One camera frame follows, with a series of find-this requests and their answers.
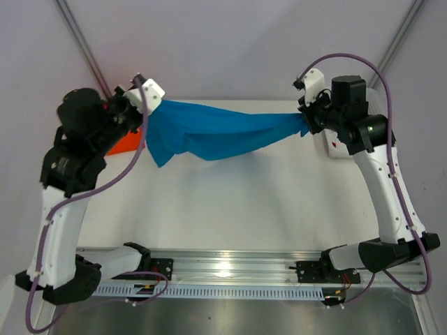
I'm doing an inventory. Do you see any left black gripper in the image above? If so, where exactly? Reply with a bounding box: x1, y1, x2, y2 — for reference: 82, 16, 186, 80
94, 83, 147, 155

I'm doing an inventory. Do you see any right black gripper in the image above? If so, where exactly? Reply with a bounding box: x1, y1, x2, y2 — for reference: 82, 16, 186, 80
299, 87, 346, 135

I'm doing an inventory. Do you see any blue t shirt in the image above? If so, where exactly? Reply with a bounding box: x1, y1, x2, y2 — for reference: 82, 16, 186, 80
145, 100, 309, 168

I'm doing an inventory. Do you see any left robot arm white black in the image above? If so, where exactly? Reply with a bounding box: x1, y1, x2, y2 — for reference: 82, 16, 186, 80
15, 80, 165, 306

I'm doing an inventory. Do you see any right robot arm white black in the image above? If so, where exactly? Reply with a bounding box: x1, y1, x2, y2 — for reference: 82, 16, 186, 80
293, 68, 440, 282

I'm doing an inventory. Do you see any folded orange t shirt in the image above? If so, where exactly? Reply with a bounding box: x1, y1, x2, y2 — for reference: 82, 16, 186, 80
107, 130, 142, 156

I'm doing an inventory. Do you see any white plastic basket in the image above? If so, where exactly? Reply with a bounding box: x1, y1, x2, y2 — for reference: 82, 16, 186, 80
320, 88, 388, 159

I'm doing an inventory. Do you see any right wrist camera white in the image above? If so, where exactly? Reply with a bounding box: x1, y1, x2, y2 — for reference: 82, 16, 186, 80
293, 68, 326, 107

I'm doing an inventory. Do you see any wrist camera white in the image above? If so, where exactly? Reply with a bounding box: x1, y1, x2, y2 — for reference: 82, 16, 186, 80
293, 68, 326, 107
124, 73, 166, 115

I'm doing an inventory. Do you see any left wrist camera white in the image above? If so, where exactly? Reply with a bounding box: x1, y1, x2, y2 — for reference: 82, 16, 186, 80
124, 73, 166, 115

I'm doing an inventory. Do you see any right aluminium corner post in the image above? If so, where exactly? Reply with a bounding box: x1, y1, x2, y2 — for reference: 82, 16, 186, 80
376, 0, 429, 75

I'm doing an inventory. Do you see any aluminium corner post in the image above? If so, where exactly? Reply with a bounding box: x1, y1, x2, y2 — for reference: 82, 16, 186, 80
53, 0, 112, 98
376, 0, 429, 75

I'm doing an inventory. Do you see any left aluminium corner post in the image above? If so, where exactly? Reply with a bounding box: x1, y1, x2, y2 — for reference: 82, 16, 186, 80
53, 0, 112, 98

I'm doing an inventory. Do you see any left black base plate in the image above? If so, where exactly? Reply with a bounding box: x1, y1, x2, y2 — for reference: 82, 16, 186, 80
113, 258, 174, 281

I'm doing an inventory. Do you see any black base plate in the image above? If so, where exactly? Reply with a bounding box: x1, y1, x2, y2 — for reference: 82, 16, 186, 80
113, 258, 174, 281
289, 260, 361, 284

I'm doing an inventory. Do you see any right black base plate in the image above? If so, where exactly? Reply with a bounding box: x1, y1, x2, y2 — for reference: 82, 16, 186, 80
289, 260, 361, 284

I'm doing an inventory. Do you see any white slotted cable duct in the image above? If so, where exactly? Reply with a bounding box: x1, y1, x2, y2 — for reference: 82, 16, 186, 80
93, 283, 325, 301

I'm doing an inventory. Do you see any aluminium mounting rail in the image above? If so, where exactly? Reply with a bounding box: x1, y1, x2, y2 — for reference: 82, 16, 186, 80
75, 249, 427, 288

